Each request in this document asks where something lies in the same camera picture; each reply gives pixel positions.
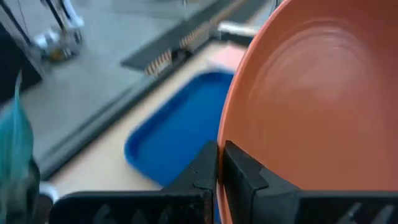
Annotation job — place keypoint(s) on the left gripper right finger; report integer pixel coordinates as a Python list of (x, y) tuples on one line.
[(245, 186)]

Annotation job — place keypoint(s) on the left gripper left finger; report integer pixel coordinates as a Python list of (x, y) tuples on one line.
[(199, 180)]

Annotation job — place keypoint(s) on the orange round plate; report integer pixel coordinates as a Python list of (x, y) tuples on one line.
[(311, 109)]

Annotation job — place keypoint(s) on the blue plastic tray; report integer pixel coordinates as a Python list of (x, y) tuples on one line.
[(180, 130)]

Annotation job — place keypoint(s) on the green leafy plant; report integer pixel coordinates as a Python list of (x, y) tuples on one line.
[(15, 140)]

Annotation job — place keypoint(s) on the black mat with orange stripes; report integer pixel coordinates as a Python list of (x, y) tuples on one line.
[(174, 34), (242, 9)]

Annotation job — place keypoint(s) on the pink sponge cloth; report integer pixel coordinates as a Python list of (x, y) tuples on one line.
[(228, 59)]

